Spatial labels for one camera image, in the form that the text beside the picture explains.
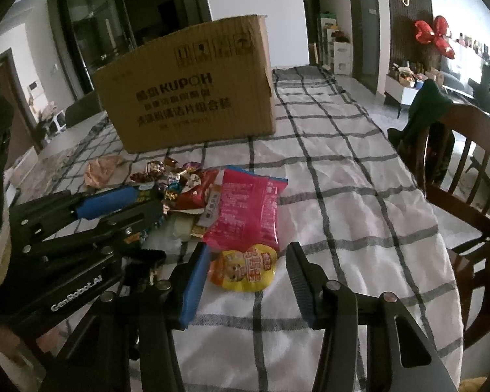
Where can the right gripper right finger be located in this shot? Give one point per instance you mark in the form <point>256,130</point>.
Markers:
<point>309,283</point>

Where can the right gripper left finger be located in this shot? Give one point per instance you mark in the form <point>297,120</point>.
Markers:
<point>187,285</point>

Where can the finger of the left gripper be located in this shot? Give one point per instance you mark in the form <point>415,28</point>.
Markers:
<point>49,214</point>
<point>114,228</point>

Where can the pile of candies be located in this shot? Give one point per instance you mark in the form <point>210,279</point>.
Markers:
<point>169,176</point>

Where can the red white snack packet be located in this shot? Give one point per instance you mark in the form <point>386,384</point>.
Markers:
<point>195,194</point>

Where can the rose gold snack packet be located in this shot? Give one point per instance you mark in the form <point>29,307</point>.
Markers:
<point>99,170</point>

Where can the yellow cartoon snack pouch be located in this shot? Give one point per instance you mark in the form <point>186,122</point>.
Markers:
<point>247,271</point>

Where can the pink snack bag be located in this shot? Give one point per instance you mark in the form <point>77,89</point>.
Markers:
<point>247,211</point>

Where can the checkered white tablecloth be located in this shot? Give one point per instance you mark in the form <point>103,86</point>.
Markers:
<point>356,211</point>

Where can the dark upholstered chair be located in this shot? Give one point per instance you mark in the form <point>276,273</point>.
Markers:
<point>82,109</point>

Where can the brown cardboard box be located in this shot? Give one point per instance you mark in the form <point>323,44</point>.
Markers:
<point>205,83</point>

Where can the wooden chair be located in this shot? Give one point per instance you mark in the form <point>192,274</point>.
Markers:
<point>467,198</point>

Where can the dark green garment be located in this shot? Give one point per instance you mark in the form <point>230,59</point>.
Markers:
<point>429,105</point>

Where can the white low tv cabinet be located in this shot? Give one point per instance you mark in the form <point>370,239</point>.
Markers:
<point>398,95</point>

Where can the white shelf cart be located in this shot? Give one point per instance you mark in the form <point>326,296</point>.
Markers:
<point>335,48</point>

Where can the red bow balloon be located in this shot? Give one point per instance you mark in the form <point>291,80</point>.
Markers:
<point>435,34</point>

